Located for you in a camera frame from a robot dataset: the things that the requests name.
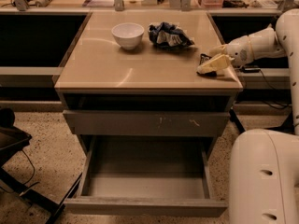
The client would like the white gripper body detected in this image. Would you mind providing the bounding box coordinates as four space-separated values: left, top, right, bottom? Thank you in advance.
226 35 254 67

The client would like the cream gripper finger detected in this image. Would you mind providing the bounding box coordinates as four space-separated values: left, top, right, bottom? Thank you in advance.
208 45 227 57
206 54 234 72

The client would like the black rxbar chocolate bar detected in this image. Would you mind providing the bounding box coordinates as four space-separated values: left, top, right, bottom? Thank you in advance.
197 53 217 77

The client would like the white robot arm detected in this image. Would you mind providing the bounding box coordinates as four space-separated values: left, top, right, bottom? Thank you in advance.
197 8 299 224

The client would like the closed grey top drawer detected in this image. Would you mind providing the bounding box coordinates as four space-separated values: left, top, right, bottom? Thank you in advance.
64 110 229 137

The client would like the grey drawer cabinet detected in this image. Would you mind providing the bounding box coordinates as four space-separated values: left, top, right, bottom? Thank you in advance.
55 10 242 152

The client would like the open grey middle drawer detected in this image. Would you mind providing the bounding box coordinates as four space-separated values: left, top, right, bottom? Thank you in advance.
65 136 227 217

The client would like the white rod with black base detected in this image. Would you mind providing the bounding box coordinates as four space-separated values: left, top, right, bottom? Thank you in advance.
240 65 261 74

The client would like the crumpled blue chip bag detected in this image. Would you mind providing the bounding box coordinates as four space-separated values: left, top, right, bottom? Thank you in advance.
148 22 194 50

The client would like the white ceramic bowl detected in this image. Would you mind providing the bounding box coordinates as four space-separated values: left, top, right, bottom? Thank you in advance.
111 22 144 50

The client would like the black chair left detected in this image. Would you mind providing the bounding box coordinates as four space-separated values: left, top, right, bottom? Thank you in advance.
0 108 82 224

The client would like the black wheeled stand frame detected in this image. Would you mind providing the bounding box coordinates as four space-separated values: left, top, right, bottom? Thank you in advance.
229 108 245 133

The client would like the black cable on floor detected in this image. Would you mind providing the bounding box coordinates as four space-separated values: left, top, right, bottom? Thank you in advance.
19 148 41 187

